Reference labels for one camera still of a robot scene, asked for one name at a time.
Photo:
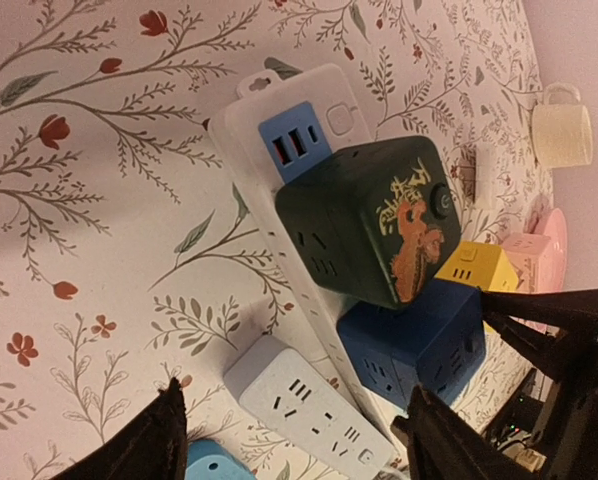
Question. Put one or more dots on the light blue adapter plug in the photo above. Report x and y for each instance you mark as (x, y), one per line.
(208, 460)

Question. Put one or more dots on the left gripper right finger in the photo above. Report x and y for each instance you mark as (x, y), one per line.
(440, 445)

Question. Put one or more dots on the grey-blue power strip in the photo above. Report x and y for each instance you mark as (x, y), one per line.
(276, 385)

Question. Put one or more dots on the cream cup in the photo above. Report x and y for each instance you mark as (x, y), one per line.
(561, 128)

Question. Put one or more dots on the white power strip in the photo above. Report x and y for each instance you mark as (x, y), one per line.
(271, 133)

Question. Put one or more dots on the dark patterned cube socket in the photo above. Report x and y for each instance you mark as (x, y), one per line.
(360, 219)

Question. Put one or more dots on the pink plate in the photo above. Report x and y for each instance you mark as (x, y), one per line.
(553, 224)

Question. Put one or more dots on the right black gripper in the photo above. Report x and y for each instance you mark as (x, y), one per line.
(558, 334)

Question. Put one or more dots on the yellow cube socket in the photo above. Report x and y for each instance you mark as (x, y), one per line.
(481, 265)

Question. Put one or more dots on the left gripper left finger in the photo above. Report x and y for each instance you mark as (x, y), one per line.
(153, 445)

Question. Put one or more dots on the dark blue cube socket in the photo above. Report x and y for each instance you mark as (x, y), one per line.
(437, 341)

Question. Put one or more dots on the pink cube socket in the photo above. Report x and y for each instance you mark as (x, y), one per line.
(531, 258)

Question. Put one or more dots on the white travel adapter plug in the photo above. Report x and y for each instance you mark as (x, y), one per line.
(476, 175)

